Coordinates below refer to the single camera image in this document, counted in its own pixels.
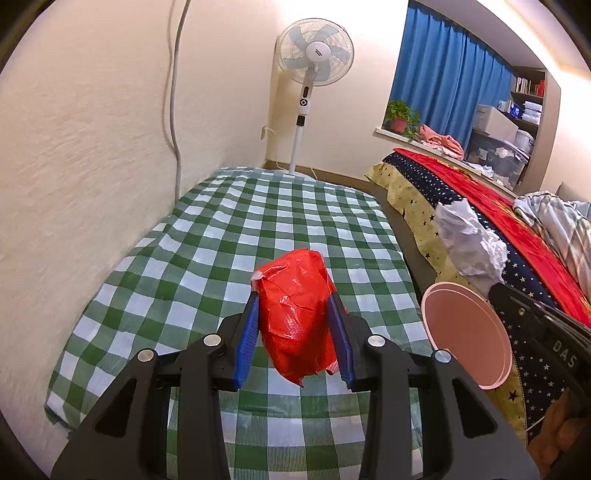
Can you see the small clear lidded box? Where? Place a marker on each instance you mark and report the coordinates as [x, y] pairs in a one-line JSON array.
[[525, 139]]

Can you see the beige storage box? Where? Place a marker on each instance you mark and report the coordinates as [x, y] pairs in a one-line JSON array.
[[496, 122]]

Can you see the white standing fan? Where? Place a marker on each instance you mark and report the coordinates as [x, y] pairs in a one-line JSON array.
[[316, 48]]

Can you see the orange red plastic bag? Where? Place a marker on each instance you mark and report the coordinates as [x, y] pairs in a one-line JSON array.
[[295, 314]]

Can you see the stacked clear containers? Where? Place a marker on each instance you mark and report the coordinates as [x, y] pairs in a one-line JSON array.
[[532, 113]]

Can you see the pink folded cloth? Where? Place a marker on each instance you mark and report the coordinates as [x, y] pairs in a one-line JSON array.
[[438, 141]]

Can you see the row of books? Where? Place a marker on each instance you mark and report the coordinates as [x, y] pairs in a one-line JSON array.
[[522, 85]]

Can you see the white paper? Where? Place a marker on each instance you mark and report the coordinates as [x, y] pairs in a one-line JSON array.
[[471, 240]]

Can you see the grey plaid quilt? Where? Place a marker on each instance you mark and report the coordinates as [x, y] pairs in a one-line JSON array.
[[558, 221]]

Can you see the person's right hand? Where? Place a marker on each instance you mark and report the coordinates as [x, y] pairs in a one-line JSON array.
[[551, 429]]

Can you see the pink plastic bin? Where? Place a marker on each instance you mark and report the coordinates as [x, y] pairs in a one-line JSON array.
[[461, 332]]

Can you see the potted green plant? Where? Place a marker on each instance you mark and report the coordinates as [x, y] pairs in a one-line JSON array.
[[401, 115]]

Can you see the large clear storage box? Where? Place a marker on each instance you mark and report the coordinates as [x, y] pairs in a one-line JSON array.
[[496, 159]]

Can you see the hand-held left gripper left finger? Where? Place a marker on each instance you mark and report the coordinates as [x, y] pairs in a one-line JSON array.
[[244, 346]]

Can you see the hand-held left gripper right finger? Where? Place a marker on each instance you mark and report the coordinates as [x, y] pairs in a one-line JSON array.
[[342, 341]]

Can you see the wall socket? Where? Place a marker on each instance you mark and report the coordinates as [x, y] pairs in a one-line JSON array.
[[264, 132]]

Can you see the green checked tablecloth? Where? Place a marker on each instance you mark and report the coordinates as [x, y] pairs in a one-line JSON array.
[[231, 221]]

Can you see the red floral blanket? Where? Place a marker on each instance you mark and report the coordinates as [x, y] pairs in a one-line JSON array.
[[485, 194]]

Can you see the blue white packets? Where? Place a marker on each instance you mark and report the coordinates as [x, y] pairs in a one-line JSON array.
[[515, 109]]

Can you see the blue curtain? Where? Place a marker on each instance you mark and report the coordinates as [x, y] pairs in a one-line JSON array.
[[443, 74]]

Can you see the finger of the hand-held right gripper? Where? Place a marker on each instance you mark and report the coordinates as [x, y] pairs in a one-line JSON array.
[[512, 302]]

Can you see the bed with starry cover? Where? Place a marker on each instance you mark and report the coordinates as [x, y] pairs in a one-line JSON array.
[[429, 184]]

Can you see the wooden bookshelf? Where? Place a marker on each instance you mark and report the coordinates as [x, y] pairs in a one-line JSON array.
[[549, 129]]

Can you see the yellow star bed skirt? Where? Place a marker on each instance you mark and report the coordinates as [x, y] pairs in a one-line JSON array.
[[406, 203]]

